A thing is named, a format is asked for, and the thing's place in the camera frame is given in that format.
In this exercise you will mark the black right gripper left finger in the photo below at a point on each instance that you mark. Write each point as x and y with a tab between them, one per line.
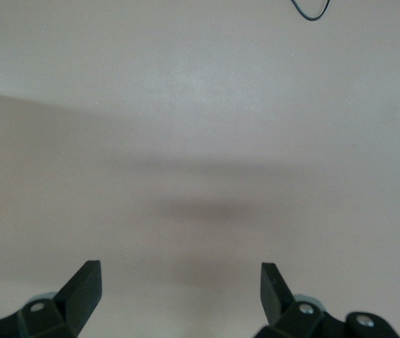
76	299

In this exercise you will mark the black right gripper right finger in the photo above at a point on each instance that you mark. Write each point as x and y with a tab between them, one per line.
277	303

